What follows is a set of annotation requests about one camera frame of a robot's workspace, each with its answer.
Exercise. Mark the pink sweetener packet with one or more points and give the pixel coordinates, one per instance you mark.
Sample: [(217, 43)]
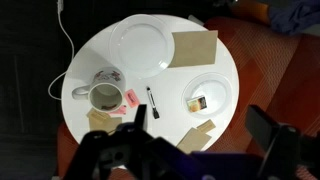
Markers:
[(131, 98), (120, 111)]

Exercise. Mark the small white plate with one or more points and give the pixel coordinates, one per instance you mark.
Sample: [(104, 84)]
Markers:
[(214, 88)]

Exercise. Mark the large white plate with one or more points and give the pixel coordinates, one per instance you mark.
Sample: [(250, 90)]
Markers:
[(142, 45)]

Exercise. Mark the small brown sugar packet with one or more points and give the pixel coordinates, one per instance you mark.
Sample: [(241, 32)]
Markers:
[(97, 115)]

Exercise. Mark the brown napkin beside large plate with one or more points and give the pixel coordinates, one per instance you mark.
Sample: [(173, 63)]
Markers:
[(194, 48)]

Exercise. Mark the brown napkin near small plate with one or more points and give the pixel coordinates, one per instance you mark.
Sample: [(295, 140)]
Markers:
[(194, 140)]

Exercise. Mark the white cartoon print mug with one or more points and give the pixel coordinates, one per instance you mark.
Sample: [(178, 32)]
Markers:
[(106, 91)]

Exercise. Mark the orange patterned sofa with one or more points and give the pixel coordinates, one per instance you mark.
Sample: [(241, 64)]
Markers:
[(279, 73)]

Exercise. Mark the brown napkin under mug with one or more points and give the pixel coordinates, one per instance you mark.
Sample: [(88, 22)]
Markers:
[(107, 125)]

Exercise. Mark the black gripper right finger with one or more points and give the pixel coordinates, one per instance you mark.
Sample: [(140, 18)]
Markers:
[(279, 141)]

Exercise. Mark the black and white marker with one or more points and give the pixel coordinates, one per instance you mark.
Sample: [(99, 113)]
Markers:
[(154, 109)]

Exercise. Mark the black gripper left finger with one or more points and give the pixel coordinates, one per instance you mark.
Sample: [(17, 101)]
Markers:
[(141, 117)]

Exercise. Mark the blue cloth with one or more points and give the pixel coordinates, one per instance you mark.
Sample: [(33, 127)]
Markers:
[(296, 17)]

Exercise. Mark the round white table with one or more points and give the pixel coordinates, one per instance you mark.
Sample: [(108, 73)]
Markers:
[(167, 89)]

